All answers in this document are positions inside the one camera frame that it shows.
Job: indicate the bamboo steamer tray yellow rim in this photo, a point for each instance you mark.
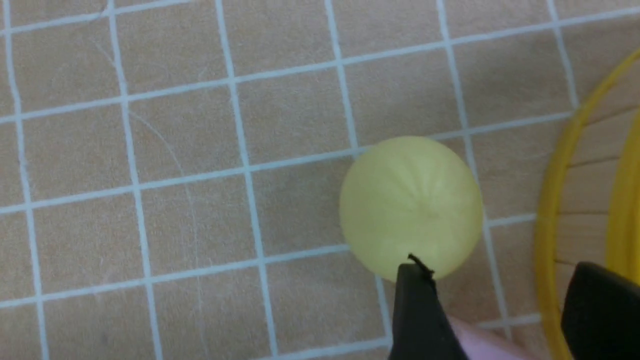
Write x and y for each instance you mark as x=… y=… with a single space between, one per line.
x=589 y=206

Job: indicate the orange checkered tablecloth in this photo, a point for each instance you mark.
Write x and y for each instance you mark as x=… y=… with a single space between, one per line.
x=170 y=169

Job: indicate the pink foam cube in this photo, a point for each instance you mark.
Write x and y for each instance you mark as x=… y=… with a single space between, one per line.
x=480 y=344

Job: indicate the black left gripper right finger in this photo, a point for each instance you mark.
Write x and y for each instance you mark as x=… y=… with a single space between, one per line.
x=601 y=315

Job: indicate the pale yellow bun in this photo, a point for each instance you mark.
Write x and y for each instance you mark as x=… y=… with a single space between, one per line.
x=410 y=195

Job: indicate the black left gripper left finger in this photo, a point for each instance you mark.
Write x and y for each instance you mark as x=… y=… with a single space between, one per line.
x=420 y=329

